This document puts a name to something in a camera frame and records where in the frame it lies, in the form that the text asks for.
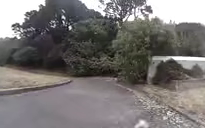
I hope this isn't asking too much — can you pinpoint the wood of dark trees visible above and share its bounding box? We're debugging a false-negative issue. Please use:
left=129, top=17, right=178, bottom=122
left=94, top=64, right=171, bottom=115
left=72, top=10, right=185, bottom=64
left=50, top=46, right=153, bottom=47
left=0, top=0, right=205, bottom=85

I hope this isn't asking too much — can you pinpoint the grey asphalt road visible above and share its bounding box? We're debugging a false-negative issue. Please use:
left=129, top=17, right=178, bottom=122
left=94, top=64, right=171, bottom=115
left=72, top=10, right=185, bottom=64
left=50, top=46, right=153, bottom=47
left=0, top=76, right=204, bottom=128

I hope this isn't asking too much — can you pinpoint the robot's own part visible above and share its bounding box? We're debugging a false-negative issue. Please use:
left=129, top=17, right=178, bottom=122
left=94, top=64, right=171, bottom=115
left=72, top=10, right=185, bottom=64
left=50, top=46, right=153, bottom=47
left=134, top=119, right=150, bottom=128

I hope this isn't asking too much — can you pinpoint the concrete kerb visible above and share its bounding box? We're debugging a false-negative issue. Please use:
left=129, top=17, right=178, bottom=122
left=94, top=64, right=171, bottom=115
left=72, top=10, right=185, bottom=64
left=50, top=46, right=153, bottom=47
left=0, top=78, right=73, bottom=98
left=115, top=82, right=205, bottom=128

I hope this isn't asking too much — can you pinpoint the dry grass slope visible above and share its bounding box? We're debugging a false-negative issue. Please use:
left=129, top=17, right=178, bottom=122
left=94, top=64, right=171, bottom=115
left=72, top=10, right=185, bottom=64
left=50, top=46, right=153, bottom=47
left=0, top=63, right=72, bottom=91

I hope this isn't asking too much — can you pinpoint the grey building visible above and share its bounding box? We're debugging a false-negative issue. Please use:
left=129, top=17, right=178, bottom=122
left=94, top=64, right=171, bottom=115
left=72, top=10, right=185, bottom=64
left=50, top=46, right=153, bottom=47
left=174, top=22, right=205, bottom=42

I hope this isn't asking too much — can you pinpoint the dry grass verge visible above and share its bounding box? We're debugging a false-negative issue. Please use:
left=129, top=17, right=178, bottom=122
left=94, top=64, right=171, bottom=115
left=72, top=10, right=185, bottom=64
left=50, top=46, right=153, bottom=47
left=123, top=78, right=205, bottom=128

